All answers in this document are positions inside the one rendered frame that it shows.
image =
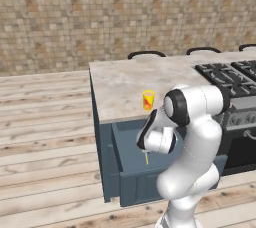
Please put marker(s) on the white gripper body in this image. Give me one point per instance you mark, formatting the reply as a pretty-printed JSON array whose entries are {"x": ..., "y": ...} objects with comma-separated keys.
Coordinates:
[{"x": 144, "y": 151}]

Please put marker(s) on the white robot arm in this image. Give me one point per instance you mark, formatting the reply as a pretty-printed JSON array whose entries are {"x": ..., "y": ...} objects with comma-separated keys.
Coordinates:
[{"x": 196, "y": 145}]

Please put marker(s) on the yellow straw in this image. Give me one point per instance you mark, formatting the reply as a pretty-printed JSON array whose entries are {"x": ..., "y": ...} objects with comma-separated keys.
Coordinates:
[{"x": 146, "y": 159}]

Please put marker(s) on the blue open drawer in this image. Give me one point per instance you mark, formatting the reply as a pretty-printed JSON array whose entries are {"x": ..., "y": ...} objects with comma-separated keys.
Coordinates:
[{"x": 133, "y": 172}]

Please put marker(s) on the yellow orange smoothie cup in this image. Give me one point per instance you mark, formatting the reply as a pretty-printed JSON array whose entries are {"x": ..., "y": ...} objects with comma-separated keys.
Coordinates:
[{"x": 148, "y": 101}]

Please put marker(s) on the blue island cabinet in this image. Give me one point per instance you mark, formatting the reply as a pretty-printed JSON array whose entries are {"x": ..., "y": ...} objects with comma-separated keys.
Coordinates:
[{"x": 103, "y": 158}]

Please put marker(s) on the grey oven knob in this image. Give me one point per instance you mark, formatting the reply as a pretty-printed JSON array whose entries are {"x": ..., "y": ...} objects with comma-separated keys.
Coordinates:
[
  {"x": 234, "y": 120},
  {"x": 251, "y": 117}
]

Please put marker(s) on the grey black oven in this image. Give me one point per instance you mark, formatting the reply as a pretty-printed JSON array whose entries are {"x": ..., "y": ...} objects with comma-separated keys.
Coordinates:
[{"x": 240, "y": 152}]

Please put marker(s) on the black backed stool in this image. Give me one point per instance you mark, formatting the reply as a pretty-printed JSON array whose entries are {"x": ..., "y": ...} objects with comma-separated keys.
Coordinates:
[
  {"x": 248, "y": 47},
  {"x": 146, "y": 53},
  {"x": 203, "y": 50}
]

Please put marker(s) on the black hob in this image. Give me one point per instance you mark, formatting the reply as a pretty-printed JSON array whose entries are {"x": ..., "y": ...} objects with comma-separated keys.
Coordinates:
[{"x": 230, "y": 75}]

